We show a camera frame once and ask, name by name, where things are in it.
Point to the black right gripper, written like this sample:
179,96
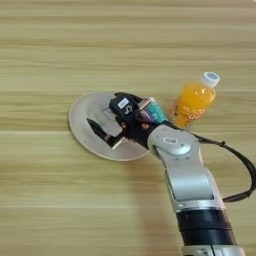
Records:
138,128

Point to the orange juice bottle white cap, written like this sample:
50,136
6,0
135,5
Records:
195,98

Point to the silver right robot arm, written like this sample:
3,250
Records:
190,176

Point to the small black box white label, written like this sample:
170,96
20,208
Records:
122,105

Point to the white round plate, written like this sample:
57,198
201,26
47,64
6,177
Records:
80,126

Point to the teal white glue stick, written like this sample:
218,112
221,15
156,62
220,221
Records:
158,112

